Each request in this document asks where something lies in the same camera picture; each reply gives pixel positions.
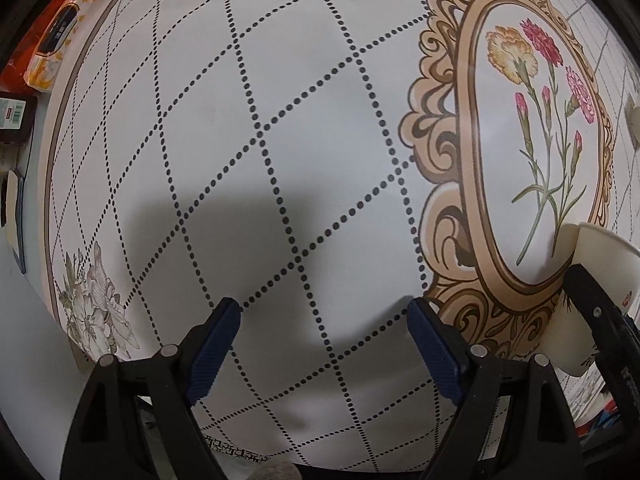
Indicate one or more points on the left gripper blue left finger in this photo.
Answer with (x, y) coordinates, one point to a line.
(107, 439)

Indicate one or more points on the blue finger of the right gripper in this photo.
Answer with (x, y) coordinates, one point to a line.
(617, 341)

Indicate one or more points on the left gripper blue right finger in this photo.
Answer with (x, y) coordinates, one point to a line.
(511, 421)

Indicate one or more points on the white printed cup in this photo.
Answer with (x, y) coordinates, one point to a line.
(601, 259)
(632, 114)

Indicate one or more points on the patterned white tablecloth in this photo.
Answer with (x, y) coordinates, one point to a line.
(322, 162)

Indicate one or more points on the red plastic bag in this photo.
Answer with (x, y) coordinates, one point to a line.
(12, 76)

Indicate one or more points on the orange tissue box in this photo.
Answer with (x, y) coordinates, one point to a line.
(48, 55)

